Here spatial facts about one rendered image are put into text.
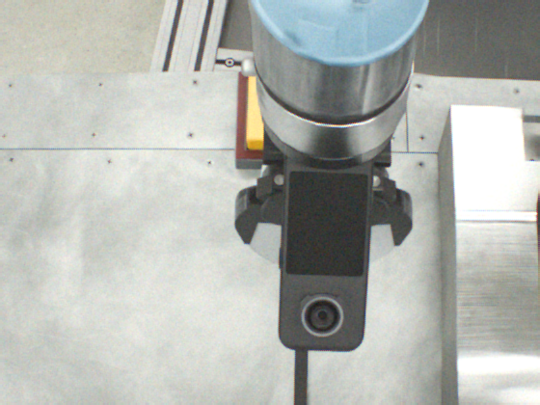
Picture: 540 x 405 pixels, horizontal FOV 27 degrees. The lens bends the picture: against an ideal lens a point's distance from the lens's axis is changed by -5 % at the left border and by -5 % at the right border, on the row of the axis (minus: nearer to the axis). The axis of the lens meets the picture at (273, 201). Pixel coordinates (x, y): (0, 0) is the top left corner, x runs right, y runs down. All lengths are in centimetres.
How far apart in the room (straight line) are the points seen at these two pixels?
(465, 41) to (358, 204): 111
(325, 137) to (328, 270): 9
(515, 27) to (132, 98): 86
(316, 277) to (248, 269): 32
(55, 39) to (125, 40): 12
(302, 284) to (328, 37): 19
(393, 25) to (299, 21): 4
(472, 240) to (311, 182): 27
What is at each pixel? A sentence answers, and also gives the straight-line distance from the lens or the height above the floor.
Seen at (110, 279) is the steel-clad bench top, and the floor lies 80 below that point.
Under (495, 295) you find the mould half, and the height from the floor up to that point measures 88.
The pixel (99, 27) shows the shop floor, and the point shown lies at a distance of 195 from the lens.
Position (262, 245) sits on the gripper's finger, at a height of 99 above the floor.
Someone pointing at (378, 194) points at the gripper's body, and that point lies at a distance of 64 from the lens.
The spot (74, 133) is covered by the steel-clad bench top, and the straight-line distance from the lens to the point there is 98.
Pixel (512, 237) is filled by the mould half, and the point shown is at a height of 89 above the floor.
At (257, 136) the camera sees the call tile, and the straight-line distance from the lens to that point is 92.
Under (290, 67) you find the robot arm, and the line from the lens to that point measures 49.
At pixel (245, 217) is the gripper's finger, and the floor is 104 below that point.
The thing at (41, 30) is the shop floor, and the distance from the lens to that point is 197.
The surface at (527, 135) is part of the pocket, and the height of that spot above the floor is 86.
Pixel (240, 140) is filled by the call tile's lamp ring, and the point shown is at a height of 82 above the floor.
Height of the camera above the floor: 167
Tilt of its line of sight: 69 degrees down
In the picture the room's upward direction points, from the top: 2 degrees counter-clockwise
